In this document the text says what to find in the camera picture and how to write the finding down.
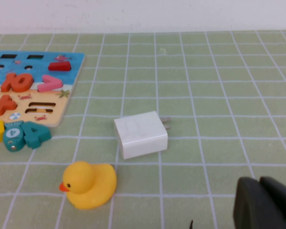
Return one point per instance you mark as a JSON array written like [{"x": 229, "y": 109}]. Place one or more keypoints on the white USB wall charger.
[{"x": 140, "y": 134}]

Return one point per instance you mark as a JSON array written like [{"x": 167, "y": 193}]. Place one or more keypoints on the orange number ten piece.
[{"x": 9, "y": 82}]

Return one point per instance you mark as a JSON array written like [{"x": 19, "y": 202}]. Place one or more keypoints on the red minus sign piece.
[{"x": 59, "y": 66}]

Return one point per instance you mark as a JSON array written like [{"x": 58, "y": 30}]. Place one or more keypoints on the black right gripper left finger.
[{"x": 252, "y": 210}]

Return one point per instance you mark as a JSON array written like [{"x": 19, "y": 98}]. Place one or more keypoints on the teal number four piece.
[{"x": 41, "y": 136}]

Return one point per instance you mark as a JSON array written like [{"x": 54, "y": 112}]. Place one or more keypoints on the pink greater-than sign piece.
[{"x": 54, "y": 83}]

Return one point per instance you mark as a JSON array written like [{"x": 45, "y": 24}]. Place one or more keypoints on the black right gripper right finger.
[{"x": 283, "y": 202}]

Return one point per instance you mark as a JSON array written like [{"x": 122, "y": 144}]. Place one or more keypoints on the yellow rubber duck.
[{"x": 90, "y": 186}]

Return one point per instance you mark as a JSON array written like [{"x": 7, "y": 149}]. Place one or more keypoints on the teal wooden fish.
[{"x": 13, "y": 137}]

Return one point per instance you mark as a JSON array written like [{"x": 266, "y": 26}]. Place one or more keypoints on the number shape puzzle board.
[{"x": 23, "y": 107}]

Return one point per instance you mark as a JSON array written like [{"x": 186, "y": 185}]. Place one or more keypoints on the orange plus sign piece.
[{"x": 2, "y": 105}]

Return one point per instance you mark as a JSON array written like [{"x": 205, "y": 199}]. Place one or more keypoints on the green checkered tablecloth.
[{"x": 205, "y": 95}]

